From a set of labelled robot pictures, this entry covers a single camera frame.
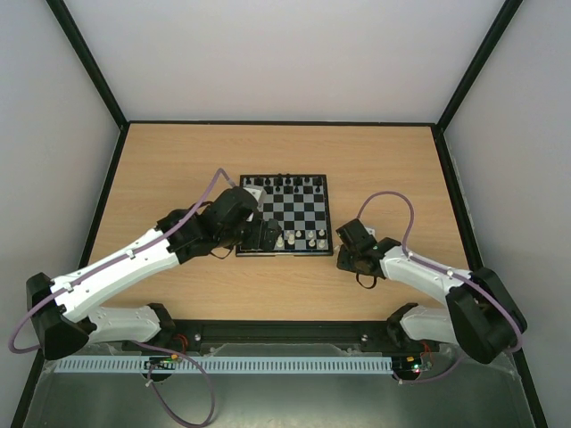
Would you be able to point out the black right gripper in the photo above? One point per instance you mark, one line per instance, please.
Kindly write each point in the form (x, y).
(350, 249)

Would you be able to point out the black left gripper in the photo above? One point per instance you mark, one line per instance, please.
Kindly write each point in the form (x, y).
(256, 241)

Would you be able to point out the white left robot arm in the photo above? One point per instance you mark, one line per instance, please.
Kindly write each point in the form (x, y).
(68, 311)

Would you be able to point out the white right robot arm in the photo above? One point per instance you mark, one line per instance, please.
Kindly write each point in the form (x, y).
(478, 313)

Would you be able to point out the black chess pieces row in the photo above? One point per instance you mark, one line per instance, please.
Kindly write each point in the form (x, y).
(287, 183)

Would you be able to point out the black and silver chessboard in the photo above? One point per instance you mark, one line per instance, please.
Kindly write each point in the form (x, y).
(304, 212)

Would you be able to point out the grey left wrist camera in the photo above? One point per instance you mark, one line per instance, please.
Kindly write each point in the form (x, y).
(259, 195)

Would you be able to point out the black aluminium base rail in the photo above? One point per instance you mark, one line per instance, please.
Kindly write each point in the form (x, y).
(386, 337)

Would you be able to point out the light blue slotted cable duct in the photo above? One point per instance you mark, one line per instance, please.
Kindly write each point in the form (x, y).
(227, 365)

